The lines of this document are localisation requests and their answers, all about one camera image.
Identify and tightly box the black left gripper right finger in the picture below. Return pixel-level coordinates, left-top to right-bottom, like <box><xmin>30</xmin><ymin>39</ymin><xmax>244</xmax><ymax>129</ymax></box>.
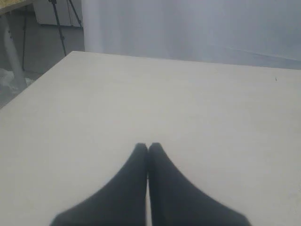
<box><xmin>148</xmin><ymin>143</ymin><xmax>250</xmax><ymax>226</ymax></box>

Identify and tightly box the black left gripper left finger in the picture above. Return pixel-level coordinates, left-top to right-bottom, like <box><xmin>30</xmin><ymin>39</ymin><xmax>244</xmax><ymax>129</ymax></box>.
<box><xmin>51</xmin><ymin>143</ymin><xmax>148</xmax><ymax>226</ymax></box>

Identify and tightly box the crumpled plastic sheet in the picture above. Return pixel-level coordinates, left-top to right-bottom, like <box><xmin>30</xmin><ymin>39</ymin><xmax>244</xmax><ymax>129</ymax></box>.
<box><xmin>0</xmin><ymin>68</ymin><xmax>20</xmax><ymax>93</ymax></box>

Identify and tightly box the white table leg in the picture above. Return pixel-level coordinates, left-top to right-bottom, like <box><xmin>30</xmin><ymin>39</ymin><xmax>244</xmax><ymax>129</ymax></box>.
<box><xmin>0</xmin><ymin>14</ymin><xmax>27</xmax><ymax>91</ymax></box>

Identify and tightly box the white backdrop cloth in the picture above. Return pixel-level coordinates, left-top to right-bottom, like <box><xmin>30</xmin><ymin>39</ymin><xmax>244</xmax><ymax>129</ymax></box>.
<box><xmin>81</xmin><ymin>0</ymin><xmax>301</xmax><ymax>70</ymax></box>

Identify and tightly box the black tripod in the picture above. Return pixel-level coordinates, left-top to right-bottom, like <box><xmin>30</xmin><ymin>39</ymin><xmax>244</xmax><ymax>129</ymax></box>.
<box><xmin>48</xmin><ymin>0</ymin><xmax>83</xmax><ymax>56</ymax></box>

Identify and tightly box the wooden side table top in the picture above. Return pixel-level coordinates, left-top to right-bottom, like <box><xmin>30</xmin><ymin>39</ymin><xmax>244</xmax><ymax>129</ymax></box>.
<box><xmin>0</xmin><ymin>0</ymin><xmax>33</xmax><ymax>15</ymax></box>

